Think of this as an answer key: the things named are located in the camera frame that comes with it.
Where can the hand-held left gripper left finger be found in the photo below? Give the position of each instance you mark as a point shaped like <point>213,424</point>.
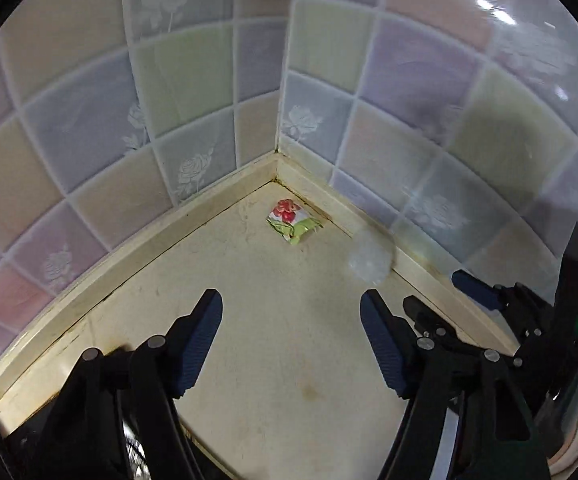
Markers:
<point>199,340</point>

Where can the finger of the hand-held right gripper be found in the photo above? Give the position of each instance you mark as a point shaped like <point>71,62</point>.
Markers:
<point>429,320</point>
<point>474,287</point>

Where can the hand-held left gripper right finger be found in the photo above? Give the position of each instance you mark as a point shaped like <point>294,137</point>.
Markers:
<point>384,345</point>

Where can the clear plastic lump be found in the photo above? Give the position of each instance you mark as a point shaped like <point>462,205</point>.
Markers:
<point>369,260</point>

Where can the floral print packet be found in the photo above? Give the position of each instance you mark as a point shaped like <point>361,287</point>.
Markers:
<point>289,215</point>

